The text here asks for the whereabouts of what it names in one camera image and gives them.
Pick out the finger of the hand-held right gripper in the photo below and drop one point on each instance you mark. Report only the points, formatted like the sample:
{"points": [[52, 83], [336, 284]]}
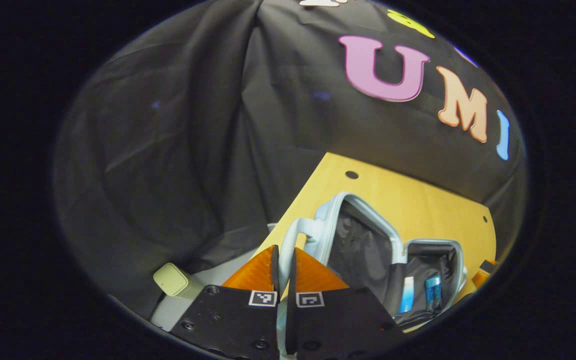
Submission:
{"points": [[483, 275]]}

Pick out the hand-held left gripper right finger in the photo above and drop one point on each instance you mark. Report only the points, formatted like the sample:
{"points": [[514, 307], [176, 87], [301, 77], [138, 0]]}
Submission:
{"points": [[291, 277]]}

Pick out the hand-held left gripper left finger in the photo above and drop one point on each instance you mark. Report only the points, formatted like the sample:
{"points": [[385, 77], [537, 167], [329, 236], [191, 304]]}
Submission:
{"points": [[274, 275]]}

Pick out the light blue small suitcase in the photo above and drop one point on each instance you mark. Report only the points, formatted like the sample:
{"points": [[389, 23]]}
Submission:
{"points": [[363, 245]]}

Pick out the pale green box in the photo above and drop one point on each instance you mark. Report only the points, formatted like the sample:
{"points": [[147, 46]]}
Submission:
{"points": [[170, 280]]}

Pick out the black backdrop cloth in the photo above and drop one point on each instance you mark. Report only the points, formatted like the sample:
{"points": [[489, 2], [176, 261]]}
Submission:
{"points": [[193, 150]]}

